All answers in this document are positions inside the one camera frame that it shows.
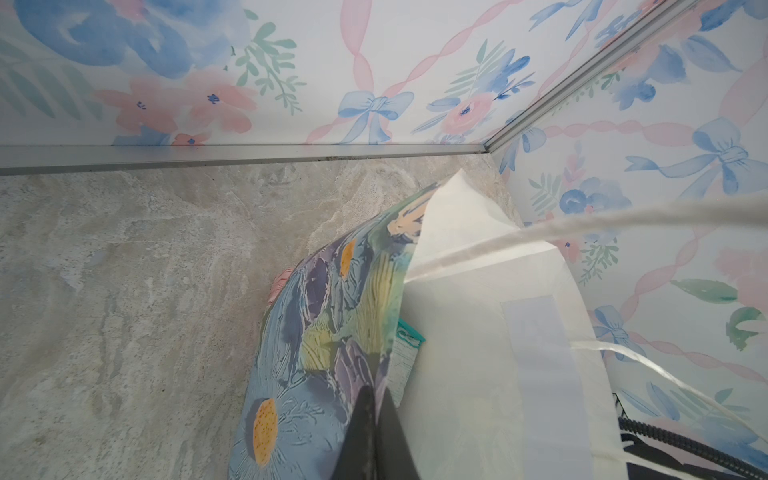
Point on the teal snack packet back side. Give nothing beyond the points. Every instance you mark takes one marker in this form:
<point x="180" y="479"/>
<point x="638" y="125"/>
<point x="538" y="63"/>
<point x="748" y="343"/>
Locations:
<point x="403" y="357"/>

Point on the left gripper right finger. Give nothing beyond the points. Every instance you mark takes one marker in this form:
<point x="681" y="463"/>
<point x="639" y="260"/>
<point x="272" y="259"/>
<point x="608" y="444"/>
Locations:
<point x="395" y="459"/>

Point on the floral paper gift bag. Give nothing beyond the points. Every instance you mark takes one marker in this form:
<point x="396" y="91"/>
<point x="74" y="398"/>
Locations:
<point x="529" y="369"/>

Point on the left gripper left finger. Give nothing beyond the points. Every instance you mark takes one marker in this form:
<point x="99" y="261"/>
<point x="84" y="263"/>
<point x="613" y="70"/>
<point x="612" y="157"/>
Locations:
<point x="357" y="458"/>

